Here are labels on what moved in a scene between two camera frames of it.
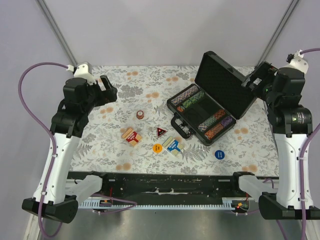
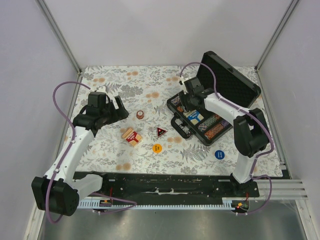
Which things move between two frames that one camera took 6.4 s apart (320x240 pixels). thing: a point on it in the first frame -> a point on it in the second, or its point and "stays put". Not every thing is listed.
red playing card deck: x=132 y=136 stays put
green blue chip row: x=203 y=126 stays put
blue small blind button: x=219 y=154 stays put
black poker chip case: x=209 y=108 stays put
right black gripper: x=265 y=71 -> x=184 y=98
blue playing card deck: x=173 y=146 -> x=194 y=116
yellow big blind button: x=157 y=148 stays put
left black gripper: x=107 y=96 -> x=119 y=114
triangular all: x=160 y=132 stays put
